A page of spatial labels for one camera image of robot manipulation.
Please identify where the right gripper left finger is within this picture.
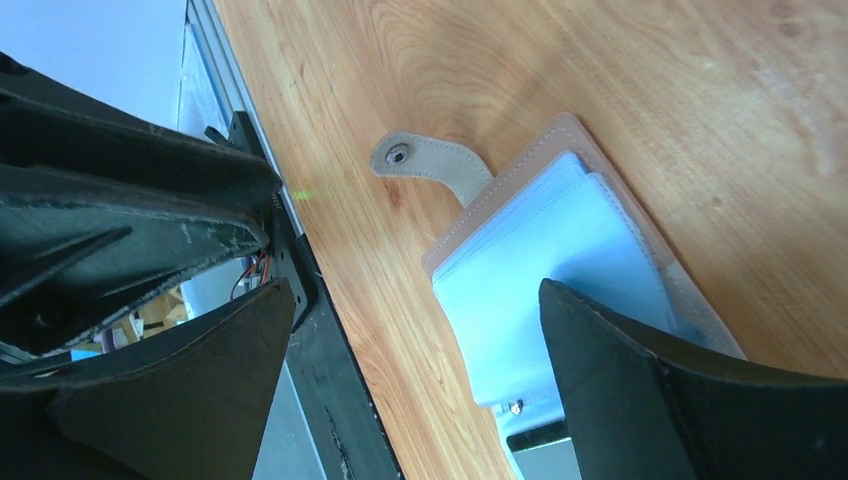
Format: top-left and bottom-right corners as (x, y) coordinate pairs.
(1, 280), (296, 479)

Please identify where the pink leather card holder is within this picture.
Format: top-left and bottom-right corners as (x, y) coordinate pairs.
(370, 113), (742, 410)

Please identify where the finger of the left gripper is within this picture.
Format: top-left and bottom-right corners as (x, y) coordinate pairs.
(1, 165), (271, 358)
(1, 54), (281, 210)

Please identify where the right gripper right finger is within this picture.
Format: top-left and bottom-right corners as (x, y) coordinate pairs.
(539, 279), (847, 479)

